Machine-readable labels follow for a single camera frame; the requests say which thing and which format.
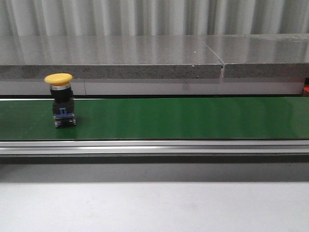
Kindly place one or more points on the grey stone slab left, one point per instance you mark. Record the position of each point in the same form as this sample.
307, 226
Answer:
108, 57

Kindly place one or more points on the white panel under slab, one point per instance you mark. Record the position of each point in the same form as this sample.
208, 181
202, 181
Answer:
229, 86

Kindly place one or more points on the grey stone slab right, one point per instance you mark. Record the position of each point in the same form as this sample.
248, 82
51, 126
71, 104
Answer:
262, 56

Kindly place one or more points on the red object at edge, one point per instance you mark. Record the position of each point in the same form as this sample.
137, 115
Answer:
305, 92

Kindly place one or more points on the grey stone slab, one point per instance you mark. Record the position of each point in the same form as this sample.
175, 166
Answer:
108, 57
262, 56

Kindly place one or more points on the green conveyor belt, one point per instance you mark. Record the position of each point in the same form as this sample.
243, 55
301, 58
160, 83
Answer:
161, 118

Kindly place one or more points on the grey pleated curtain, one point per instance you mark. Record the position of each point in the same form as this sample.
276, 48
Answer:
152, 17

